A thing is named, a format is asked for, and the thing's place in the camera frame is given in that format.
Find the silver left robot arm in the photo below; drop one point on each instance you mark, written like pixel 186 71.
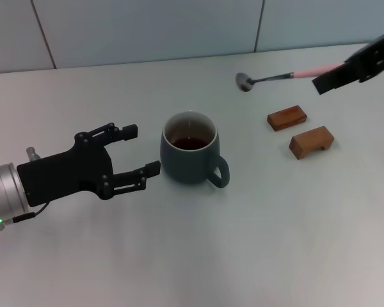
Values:
pixel 3 192

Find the arched brown wooden block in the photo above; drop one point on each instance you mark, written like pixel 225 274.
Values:
pixel 307 142

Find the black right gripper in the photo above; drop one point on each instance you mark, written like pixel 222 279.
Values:
pixel 377 54

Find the dark brown coffee liquid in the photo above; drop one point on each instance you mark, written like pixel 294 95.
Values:
pixel 189 144

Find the flat brown wooden block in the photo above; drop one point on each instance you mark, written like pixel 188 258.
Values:
pixel 286 117

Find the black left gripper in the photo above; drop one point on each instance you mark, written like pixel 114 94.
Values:
pixel 67 174

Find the grey ceramic mug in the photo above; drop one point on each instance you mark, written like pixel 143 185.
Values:
pixel 185 166

